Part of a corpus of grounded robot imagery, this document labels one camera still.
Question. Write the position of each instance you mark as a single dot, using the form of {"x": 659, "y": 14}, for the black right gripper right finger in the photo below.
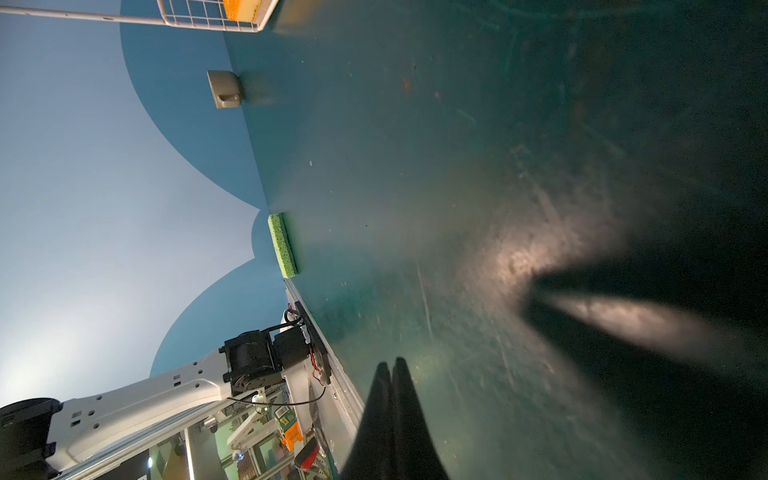
{"x": 414, "y": 454}

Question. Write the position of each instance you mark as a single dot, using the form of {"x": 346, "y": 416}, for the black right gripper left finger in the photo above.
{"x": 369, "y": 457}

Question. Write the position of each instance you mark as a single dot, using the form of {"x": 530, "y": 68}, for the green sponge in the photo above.
{"x": 282, "y": 247}

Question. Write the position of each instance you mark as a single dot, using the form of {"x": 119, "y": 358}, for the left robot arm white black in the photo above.
{"x": 44, "y": 437}

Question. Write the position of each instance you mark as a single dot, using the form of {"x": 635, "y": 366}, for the beige ceramic mug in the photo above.
{"x": 226, "y": 89}

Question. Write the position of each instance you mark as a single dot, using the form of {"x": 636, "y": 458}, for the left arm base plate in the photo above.
{"x": 319, "y": 350}

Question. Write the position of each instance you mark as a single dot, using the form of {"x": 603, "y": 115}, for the white wire three-tier shelf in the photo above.
{"x": 190, "y": 15}

